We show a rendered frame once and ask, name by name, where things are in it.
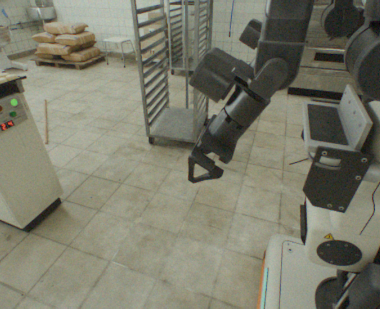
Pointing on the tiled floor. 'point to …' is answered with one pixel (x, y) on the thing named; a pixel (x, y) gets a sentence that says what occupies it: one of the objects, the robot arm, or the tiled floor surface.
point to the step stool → (119, 48)
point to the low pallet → (69, 62)
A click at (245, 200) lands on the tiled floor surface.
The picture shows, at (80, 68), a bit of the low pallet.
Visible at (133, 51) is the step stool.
